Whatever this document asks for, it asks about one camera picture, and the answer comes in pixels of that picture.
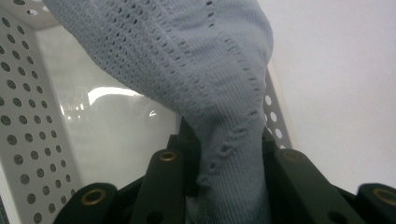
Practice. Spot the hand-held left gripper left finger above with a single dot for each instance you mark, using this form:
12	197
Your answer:
191	161

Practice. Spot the white perforated plastic basket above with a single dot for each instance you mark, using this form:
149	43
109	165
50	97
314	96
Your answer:
109	140

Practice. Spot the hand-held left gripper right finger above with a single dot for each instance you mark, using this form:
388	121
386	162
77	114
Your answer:
270	146

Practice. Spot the light blue knit tank top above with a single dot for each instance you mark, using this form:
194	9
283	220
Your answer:
186	62

